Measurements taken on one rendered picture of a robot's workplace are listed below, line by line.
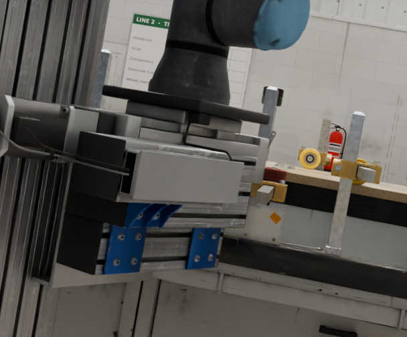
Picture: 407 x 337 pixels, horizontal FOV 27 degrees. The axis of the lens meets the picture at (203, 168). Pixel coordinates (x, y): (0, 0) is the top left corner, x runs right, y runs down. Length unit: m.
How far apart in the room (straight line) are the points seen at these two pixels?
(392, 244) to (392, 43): 7.12
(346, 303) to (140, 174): 1.37
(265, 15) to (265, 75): 8.19
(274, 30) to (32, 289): 0.61
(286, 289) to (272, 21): 1.21
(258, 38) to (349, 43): 8.22
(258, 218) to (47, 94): 1.08
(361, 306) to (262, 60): 7.28
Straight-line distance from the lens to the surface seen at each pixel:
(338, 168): 2.37
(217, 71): 1.49
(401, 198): 2.60
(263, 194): 2.08
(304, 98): 9.54
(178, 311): 2.72
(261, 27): 1.39
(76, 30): 1.49
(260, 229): 2.39
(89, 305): 2.78
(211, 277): 2.46
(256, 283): 2.45
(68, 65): 1.48
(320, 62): 9.58
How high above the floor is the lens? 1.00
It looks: 3 degrees down
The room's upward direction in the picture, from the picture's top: 10 degrees clockwise
